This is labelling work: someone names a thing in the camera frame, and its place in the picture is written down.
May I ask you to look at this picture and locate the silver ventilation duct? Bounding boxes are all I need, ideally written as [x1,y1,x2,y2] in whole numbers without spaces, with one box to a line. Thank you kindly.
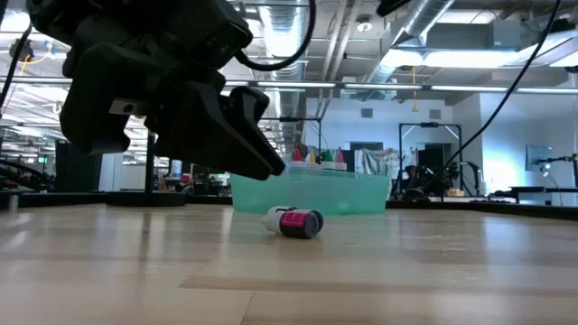
[257,3,313,142]

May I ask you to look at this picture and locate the black cabinet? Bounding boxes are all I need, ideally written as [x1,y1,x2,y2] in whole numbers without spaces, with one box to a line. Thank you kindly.
[54,140,105,193]

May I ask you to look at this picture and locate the translucent green plastic bin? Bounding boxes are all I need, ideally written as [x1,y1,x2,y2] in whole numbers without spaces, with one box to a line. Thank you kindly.
[228,167,390,217]

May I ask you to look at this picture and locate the small pink-label food coloring bottle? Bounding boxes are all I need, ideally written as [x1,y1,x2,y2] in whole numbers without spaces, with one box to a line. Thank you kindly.
[260,208,320,240]

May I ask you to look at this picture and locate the black background equipment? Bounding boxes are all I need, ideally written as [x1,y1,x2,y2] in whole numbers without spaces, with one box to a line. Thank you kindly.
[390,161,482,201]

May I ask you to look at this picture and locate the silver diagonal duct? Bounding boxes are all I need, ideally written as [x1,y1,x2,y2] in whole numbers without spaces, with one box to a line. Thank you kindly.
[363,0,457,85]

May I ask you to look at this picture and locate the long ceiling light strip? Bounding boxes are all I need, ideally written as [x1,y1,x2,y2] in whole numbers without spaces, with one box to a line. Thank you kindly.
[0,76,338,89]
[340,83,578,95]

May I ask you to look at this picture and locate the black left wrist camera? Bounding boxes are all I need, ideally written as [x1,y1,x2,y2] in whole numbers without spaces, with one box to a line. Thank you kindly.
[173,0,254,70]

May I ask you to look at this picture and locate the black hanging cable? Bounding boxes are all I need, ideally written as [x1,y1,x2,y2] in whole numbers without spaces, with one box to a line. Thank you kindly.
[0,22,33,109]

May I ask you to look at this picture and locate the wall mounted monitor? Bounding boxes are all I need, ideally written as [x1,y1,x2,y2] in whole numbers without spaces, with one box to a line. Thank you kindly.
[526,144,553,172]

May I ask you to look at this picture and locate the black ceiling device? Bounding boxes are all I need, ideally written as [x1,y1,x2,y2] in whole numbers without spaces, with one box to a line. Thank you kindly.
[9,38,35,63]

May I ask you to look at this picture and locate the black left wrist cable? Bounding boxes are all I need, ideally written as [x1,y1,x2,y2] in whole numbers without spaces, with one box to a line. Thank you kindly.
[233,0,317,72]

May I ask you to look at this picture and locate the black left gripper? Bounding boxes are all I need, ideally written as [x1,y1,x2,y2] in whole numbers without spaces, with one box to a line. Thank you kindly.
[61,0,275,181]

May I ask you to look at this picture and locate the grey cloth cover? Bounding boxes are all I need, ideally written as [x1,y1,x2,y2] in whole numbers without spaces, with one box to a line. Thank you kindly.
[354,148,398,180]

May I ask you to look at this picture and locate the yellow hanging strap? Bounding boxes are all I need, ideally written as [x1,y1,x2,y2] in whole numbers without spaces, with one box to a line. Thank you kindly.
[410,66,419,113]

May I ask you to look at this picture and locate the large red Chefmaster coloring bottle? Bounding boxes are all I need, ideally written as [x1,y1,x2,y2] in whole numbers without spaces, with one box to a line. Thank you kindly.
[288,148,305,172]

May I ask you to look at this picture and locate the large ceiling light panel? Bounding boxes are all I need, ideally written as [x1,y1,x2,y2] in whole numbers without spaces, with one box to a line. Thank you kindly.
[381,47,578,70]

